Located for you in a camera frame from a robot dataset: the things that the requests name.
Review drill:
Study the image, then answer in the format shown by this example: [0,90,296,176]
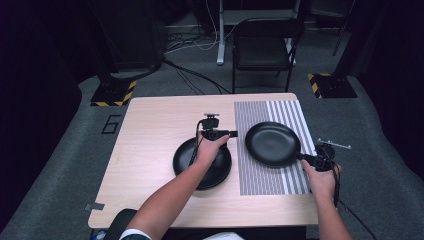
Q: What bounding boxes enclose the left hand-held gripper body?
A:
[199,112,231,142]

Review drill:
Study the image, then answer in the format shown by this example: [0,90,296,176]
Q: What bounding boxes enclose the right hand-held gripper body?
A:
[313,138,352,173]

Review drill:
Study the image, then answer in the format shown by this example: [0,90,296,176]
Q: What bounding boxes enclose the black round plate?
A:
[244,121,302,169]
[194,173,232,191]
[172,136,233,187]

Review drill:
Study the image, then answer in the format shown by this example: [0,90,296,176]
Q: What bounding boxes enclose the person's left hand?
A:
[192,132,231,170]

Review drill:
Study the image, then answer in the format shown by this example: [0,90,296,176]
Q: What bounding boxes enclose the person's right hand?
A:
[301,159,342,203]

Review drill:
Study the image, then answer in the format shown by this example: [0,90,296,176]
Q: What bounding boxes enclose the grey white striped placemat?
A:
[233,99,318,197]

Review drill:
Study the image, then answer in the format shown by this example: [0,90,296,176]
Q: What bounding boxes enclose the black yellow striped stand base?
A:
[90,79,138,108]
[306,72,359,100]

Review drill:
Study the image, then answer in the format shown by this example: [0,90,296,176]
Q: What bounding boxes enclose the black folding chair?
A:
[231,17,306,95]

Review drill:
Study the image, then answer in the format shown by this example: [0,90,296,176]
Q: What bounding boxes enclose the person's white clothing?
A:
[201,231,246,240]

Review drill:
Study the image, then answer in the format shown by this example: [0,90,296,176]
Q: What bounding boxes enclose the black tripod leg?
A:
[332,12,355,57]

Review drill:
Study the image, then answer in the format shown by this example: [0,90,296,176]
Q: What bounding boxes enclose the white dark sleeve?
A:
[118,228,153,240]

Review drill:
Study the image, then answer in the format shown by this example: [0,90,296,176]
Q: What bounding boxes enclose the black seat part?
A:
[104,208,138,240]

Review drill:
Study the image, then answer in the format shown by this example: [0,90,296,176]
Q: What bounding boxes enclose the grey tape strip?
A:
[83,201,106,212]

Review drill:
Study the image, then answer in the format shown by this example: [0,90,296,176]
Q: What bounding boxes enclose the left hand-held gripper cable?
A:
[188,120,205,167]

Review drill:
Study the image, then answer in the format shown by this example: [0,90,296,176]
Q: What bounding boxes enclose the hand-held gripper cable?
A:
[188,120,205,167]
[331,164,378,240]

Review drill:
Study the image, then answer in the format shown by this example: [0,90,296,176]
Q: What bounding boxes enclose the thick black floor cable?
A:
[109,55,232,96]

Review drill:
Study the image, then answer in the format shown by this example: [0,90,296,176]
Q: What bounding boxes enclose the right hand-held gripper cable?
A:
[331,164,378,240]

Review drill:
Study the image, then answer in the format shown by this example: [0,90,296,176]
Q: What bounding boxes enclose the white floor cables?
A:
[164,0,236,55]

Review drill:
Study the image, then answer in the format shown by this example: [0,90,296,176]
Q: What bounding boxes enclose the white desk frame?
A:
[215,0,302,66]

